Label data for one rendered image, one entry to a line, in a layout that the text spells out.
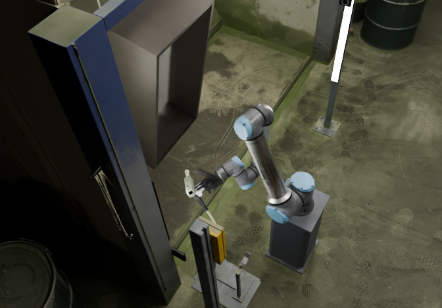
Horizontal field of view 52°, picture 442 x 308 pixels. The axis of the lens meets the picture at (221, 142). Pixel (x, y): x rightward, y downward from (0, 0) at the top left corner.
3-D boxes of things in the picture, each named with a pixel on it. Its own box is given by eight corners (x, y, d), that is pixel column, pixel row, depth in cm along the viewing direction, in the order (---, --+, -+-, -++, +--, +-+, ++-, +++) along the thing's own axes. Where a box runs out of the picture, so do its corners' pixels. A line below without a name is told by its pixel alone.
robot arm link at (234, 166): (246, 168, 282) (237, 155, 280) (230, 179, 282) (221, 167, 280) (244, 165, 291) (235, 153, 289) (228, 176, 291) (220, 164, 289)
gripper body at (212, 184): (208, 195, 283) (224, 183, 283) (200, 183, 281) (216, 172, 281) (207, 191, 290) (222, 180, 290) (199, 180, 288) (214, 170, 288)
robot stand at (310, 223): (319, 241, 345) (330, 195, 295) (302, 274, 329) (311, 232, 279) (282, 224, 356) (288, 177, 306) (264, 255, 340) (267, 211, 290)
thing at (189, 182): (211, 214, 276) (190, 185, 271) (205, 219, 276) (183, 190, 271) (204, 191, 324) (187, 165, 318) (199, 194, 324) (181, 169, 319)
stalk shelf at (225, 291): (191, 287, 247) (190, 285, 246) (212, 254, 259) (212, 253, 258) (240, 316, 236) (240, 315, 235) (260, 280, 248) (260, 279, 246)
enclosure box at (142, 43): (116, 147, 345) (103, 27, 246) (162, 97, 377) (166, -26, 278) (154, 170, 338) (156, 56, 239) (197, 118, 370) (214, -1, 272)
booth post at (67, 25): (167, 305, 319) (66, 47, 143) (147, 292, 326) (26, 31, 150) (181, 283, 329) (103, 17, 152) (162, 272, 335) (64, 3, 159)
